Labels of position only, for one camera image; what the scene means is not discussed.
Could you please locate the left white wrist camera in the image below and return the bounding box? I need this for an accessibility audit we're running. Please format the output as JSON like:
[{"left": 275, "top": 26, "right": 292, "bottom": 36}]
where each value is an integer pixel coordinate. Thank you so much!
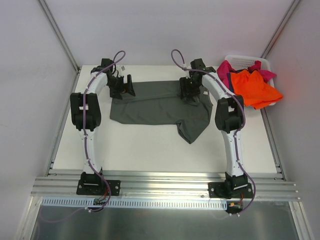
[{"left": 116, "top": 65, "right": 126, "bottom": 78}]

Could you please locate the white slotted cable duct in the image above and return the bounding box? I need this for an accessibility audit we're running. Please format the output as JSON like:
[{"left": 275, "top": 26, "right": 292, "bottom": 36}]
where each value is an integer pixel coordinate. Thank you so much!
[{"left": 41, "top": 197, "right": 227, "bottom": 211}]

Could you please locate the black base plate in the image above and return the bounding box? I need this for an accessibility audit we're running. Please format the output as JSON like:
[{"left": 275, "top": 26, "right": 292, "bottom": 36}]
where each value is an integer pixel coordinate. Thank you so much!
[
  {"left": 208, "top": 182, "right": 253, "bottom": 200},
  {"left": 76, "top": 180, "right": 121, "bottom": 196}
]

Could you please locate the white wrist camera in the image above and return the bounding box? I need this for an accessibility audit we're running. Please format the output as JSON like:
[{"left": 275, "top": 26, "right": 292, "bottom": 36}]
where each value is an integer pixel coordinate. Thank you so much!
[
  {"left": 116, "top": 65, "right": 126, "bottom": 78},
  {"left": 182, "top": 64, "right": 191, "bottom": 72}
]

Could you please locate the right small circuit board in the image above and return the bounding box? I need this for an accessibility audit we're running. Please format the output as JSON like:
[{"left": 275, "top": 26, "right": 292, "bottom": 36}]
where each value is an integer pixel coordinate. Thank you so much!
[{"left": 229, "top": 201, "right": 243, "bottom": 209}]

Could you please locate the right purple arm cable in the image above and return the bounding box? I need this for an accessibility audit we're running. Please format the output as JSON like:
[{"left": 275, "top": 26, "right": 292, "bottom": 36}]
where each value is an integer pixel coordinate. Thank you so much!
[{"left": 170, "top": 49, "right": 257, "bottom": 217}]

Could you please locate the small circuit board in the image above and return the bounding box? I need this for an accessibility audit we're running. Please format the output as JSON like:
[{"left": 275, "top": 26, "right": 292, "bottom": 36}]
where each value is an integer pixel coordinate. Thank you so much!
[
  {"left": 93, "top": 198, "right": 107, "bottom": 206},
  {"left": 229, "top": 201, "right": 243, "bottom": 209}
]

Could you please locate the orange t-shirt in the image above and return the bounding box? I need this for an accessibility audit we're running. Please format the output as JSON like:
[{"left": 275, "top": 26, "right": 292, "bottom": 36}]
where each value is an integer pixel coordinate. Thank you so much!
[{"left": 230, "top": 69, "right": 283, "bottom": 110}]

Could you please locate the magenta t-shirt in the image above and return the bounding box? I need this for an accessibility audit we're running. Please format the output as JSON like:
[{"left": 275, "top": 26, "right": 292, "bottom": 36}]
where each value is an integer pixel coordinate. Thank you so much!
[{"left": 216, "top": 60, "right": 277, "bottom": 89}]

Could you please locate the navy blue t-shirt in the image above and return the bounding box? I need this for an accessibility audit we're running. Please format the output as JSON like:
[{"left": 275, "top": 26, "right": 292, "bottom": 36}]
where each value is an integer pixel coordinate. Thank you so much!
[{"left": 227, "top": 72, "right": 235, "bottom": 93}]

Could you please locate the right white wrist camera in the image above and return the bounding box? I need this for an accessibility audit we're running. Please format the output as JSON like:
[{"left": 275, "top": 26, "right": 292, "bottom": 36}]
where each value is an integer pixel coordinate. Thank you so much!
[{"left": 182, "top": 64, "right": 191, "bottom": 72}]

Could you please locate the aluminium mounting rail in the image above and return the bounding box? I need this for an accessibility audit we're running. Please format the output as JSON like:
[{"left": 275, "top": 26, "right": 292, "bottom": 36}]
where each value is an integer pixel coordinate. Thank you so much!
[{"left": 31, "top": 169, "right": 303, "bottom": 202}]

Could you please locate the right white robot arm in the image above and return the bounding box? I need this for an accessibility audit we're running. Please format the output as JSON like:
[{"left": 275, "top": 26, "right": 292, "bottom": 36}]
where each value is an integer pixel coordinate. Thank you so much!
[{"left": 180, "top": 58, "right": 248, "bottom": 199}]

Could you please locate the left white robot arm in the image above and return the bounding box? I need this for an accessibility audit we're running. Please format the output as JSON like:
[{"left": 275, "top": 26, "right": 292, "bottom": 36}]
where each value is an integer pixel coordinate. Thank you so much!
[{"left": 69, "top": 58, "right": 136, "bottom": 194}]

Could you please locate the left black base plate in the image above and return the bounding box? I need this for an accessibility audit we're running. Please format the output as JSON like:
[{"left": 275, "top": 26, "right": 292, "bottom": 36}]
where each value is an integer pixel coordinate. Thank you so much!
[{"left": 76, "top": 180, "right": 121, "bottom": 196}]

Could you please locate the left small circuit board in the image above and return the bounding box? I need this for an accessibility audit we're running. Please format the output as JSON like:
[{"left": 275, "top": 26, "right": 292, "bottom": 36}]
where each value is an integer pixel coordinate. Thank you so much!
[{"left": 93, "top": 198, "right": 107, "bottom": 206}]

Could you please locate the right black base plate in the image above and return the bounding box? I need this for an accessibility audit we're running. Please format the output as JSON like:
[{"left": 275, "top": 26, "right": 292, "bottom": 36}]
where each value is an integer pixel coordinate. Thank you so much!
[{"left": 208, "top": 182, "right": 253, "bottom": 200}]

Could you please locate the white plastic laundry basket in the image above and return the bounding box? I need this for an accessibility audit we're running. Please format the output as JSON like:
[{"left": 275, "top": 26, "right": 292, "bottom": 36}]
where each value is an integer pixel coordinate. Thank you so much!
[{"left": 217, "top": 60, "right": 283, "bottom": 110}]

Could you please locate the dark grey t-shirt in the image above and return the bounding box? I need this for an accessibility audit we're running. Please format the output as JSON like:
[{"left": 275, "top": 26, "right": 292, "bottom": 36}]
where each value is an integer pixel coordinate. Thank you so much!
[{"left": 109, "top": 80, "right": 213, "bottom": 144}]

